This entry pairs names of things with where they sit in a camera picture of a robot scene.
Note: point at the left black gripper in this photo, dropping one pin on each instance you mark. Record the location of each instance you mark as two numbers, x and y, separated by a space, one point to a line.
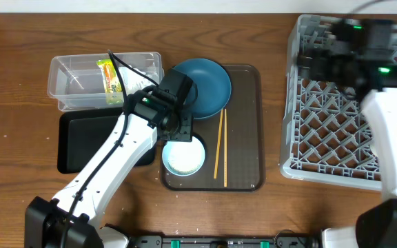
185 134

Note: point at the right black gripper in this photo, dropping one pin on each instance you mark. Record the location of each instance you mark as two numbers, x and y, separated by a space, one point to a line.
314 61

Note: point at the green orange snack wrapper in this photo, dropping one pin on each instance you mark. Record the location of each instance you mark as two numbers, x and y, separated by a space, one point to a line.
111 84

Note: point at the white napkin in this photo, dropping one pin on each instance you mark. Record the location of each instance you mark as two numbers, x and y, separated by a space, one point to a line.
132 81

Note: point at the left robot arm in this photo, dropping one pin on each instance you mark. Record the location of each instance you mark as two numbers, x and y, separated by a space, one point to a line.
72 218

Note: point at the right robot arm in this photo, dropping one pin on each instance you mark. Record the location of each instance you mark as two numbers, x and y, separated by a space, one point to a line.
360 58

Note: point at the grey dishwasher rack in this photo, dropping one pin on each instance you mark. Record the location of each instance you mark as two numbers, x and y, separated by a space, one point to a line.
325 137

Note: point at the light blue bowl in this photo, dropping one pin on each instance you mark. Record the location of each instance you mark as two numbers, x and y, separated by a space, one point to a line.
183 158

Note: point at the left wooden chopstick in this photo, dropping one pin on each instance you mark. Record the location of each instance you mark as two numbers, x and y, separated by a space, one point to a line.
218 145

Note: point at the wooden chopstick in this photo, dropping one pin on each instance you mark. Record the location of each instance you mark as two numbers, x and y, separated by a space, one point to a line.
218 145
225 147

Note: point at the right wooden chopstick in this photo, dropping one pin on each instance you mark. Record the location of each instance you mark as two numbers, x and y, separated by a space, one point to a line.
225 147

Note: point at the dark blue plate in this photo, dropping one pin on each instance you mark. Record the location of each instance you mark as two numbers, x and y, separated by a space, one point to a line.
213 87

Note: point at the brown serving tray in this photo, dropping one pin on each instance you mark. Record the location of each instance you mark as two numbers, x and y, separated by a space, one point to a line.
245 150

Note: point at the black plastic bin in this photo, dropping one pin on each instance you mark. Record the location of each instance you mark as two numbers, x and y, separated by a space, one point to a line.
81 134

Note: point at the clear plastic bin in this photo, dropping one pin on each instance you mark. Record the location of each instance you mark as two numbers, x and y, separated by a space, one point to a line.
76 81

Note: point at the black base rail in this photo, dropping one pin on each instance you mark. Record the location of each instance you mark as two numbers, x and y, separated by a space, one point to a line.
281 240

